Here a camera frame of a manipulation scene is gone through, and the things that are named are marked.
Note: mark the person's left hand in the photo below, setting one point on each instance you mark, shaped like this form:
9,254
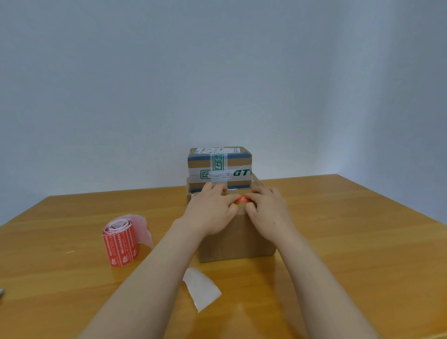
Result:
209,213

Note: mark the person's right hand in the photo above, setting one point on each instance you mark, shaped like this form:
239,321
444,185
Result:
270,216

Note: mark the single red label paper sticker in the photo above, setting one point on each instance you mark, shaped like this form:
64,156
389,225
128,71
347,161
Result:
242,199

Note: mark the wide cardboard box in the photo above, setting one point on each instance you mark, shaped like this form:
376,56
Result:
257,181

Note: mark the cardboard box with torn tape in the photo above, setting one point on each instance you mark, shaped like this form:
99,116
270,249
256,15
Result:
237,244

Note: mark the box with green GT tape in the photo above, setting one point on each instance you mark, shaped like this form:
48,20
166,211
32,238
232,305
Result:
200,162

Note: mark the white backing paper piece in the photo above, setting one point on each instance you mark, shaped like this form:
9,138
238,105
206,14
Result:
202,290

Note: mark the roll of red stickers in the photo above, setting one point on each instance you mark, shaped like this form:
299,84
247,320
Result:
120,244

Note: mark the person's right forearm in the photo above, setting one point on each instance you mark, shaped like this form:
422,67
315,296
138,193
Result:
324,293

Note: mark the person's left forearm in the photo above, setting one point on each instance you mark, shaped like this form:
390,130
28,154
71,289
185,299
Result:
139,290

